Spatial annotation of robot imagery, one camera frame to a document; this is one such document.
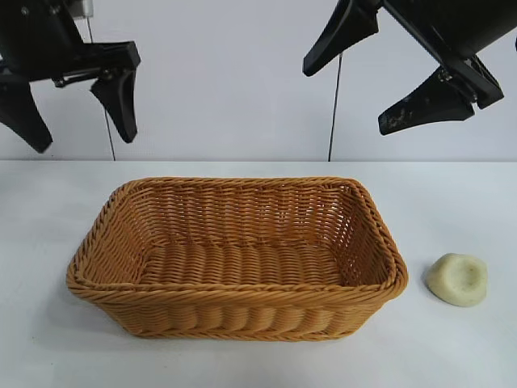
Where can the brown woven wicker basket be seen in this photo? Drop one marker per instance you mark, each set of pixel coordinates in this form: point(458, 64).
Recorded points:
point(238, 266)

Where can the pale round egg yolk pastry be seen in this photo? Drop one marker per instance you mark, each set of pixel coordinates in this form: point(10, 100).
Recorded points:
point(454, 281)

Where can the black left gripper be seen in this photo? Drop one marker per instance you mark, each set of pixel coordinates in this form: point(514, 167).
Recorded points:
point(36, 40)

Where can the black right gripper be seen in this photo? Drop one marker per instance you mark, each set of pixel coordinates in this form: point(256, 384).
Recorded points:
point(464, 28)

